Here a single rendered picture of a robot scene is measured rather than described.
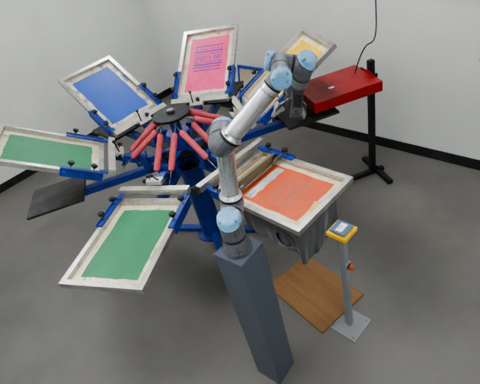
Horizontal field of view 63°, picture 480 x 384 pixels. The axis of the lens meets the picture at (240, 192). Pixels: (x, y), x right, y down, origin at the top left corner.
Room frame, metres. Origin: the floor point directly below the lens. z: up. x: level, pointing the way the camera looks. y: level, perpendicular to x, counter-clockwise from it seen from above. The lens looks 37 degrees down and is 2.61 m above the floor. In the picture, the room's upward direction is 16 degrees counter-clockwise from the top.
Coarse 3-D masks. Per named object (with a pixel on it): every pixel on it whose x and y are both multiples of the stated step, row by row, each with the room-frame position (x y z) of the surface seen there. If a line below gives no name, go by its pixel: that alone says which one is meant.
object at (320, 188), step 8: (272, 168) 2.36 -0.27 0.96; (264, 176) 2.29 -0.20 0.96; (280, 176) 2.24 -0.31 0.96; (288, 176) 2.21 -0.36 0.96; (296, 176) 2.19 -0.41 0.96; (304, 176) 2.16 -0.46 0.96; (272, 184) 2.17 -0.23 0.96; (320, 184) 2.03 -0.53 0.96; (328, 184) 2.01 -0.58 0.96; (312, 192) 1.97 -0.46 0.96; (320, 192) 1.95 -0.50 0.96; (312, 200) 1.89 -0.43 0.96
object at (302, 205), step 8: (256, 184) 2.22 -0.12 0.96; (264, 192) 2.11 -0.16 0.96; (256, 200) 2.05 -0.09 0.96; (264, 200) 2.02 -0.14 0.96; (296, 200) 1.94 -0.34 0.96; (304, 200) 1.92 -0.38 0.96; (272, 208) 1.93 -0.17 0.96; (280, 208) 1.91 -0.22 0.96; (296, 208) 1.87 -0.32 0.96; (304, 208) 1.85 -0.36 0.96; (288, 216) 1.81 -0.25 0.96; (296, 216) 1.79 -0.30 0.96
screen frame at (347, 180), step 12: (240, 168) 2.42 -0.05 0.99; (312, 168) 2.19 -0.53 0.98; (324, 168) 2.14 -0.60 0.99; (348, 180) 1.95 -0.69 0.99; (336, 192) 1.87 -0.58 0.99; (324, 204) 1.79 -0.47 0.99; (264, 216) 1.84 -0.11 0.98; (276, 216) 1.80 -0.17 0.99; (312, 216) 1.72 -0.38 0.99; (288, 228) 1.69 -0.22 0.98; (300, 228) 1.65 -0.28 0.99
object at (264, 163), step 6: (270, 156) 2.37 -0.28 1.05; (258, 162) 2.33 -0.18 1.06; (264, 162) 2.33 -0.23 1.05; (270, 162) 2.36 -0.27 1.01; (252, 168) 2.27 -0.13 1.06; (258, 168) 2.28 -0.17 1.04; (264, 168) 2.32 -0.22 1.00; (246, 174) 2.22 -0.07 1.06; (252, 174) 2.25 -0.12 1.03; (240, 180) 2.18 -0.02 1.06; (246, 180) 2.21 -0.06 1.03; (240, 186) 2.17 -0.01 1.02
